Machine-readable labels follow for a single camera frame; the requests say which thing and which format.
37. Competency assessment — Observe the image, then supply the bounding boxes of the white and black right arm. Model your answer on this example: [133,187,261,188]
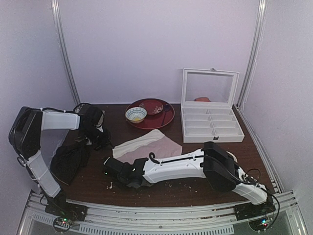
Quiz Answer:
[103,141,273,207]

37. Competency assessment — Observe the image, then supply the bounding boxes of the aluminium frame post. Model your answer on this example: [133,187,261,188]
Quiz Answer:
[237,0,268,109]
[51,0,81,105]

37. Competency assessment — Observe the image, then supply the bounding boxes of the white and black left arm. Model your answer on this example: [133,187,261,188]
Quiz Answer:
[8,103,112,206]

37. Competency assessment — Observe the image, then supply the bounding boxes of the red object behind box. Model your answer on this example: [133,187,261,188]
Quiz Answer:
[194,96,211,102]

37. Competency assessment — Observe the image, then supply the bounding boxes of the aluminium front rail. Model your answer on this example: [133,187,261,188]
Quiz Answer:
[17,189,309,235]

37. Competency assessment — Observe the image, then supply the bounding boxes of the black striped garment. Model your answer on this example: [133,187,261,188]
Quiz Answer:
[50,141,91,186]

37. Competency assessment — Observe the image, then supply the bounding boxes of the pink and cream underwear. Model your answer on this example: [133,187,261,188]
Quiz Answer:
[112,129,182,164]

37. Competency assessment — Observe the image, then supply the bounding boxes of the purple spoon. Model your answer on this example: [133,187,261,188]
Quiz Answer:
[161,104,171,126]

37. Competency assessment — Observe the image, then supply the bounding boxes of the white compartment box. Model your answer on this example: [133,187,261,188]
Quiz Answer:
[180,68,245,143]

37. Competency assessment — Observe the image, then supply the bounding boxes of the small red floral dish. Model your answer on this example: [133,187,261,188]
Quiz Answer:
[139,101,163,116]

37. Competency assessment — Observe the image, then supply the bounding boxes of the yellow and blue patterned bowl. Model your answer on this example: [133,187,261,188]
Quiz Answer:
[125,107,147,123]

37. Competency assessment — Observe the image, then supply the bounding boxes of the red round lacquer tray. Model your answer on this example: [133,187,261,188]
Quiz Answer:
[124,98,175,130]

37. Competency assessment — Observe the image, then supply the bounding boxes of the left aluminium frame post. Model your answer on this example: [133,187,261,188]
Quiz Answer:
[51,0,81,105]

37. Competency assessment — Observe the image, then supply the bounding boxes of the right aluminium frame post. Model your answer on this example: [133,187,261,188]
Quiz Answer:
[237,0,268,109]

